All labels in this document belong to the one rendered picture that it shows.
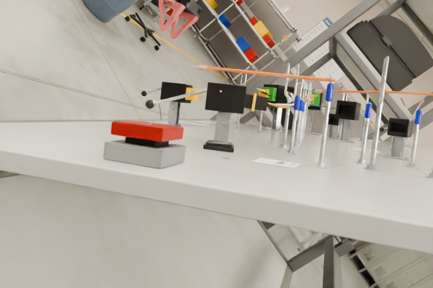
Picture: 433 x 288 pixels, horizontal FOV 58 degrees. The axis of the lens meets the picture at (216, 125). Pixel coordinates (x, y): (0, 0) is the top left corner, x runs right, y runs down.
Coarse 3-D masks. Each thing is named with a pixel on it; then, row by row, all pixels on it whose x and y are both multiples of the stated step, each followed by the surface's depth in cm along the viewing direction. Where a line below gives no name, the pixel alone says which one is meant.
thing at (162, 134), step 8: (112, 128) 34; (120, 128) 34; (128, 128) 34; (136, 128) 33; (144, 128) 33; (152, 128) 33; (160, 128) 33; (168, 128) 34; (176, 128) 36; (128, 136) 34; (136, 136) 33; (144, 136) 33; (152, 136) 33; (160, 136) 33; (168, 136) 34; (176, 136) 36; (144, 144) 34; (152, 144) 34; (160, 144) 35; (168, 144) 37
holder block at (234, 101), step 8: (208, 88) 56; (216, 88) 56; (224, 88) 56; (232, 88) 56; (240, 88) 56; (208, 96) 56; (216, 96) 56; (224, 96) 56; (232, 96) 56; (240, 96) 56; (208, 104) 56; (216, 104) 56; (224, 104) 56; (232, 104) 56; (240, 104) 56; (232, 112) 56; (240, 112) 56
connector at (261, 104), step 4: (248, 96) 56; (252, 96) 56; (256, 96) 56; (248, 100) 56; (252, 100) 56; (256, 100) 56; (260, 100) 56; (264, 100) 56; (248, 104) 56; (256, 104) 56; (260, 104) 56; (264, 104) 56; (268, 104) 57; (256, 108) 56; (260, 108) 57; (264, 108) 57
